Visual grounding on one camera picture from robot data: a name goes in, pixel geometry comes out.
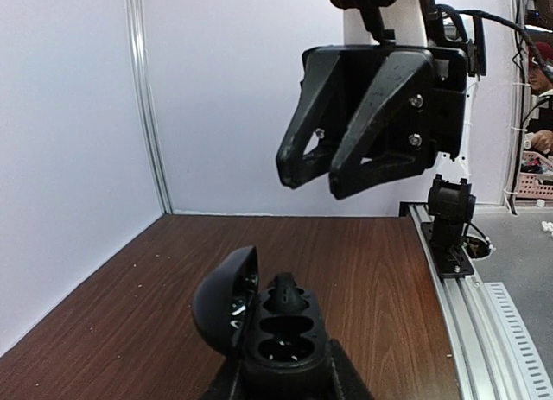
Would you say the pink plastic basket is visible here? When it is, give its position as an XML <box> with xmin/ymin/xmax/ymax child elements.
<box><xmin>517</xmin><ymin>151</ymin><xmax>552</xmax><ymax>200</ymax></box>

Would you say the aluminium front rail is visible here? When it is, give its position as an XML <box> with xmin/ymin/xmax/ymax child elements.
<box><xmin>400</xmin><ymin>203</ymin><xmax>552</xmax><ymax>399</ymax></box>

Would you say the left aluminium frame post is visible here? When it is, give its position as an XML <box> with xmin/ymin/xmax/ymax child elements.
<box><xmin>125</xmin><ymin>0</ymin><xmax>175</xmax><ymax>214</ymax></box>

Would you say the person in red cap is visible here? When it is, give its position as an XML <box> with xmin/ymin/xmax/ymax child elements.
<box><xmin>526</xmin><ymin>41</ymin><xmax>552</xmax><ymax>155</ymax></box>

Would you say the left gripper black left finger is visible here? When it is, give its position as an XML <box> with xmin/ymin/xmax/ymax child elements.
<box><xmin>200</xmin><ymin>359</ymin><xmax>246</xmax><ymax>400</ymax></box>

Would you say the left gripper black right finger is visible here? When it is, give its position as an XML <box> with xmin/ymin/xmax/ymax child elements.
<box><xmin>327</xmin><ymin>339</ymin><xmax>375</xmax><ymax>400</ymax></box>

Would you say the right black camera cable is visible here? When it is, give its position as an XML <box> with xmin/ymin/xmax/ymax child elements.
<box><xmin>434</xmin><ymin>2</ymin><xmax>553</xmax><ymax>81</ymax></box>

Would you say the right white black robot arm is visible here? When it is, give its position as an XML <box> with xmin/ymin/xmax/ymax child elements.
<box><xmin>276</xmin><ymin>0</ymin><xmax>486</xmax><ymax>200</ymax></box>

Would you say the black earbud charging case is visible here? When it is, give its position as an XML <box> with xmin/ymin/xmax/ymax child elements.
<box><xmin>192</xmin><ymin>246</ymin><xmax>329</xmax><ymax>373</ymax></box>

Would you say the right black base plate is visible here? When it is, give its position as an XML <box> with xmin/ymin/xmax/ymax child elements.
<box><xmin>421</xmin><ymin>220</ymin><xmax>474</xmax><ymax>279</ymax></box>

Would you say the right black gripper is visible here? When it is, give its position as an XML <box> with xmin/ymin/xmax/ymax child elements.
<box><xmin>276</xmin><ymin>46</ymin><xmax>467</xmax><ymax>200</ymax></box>

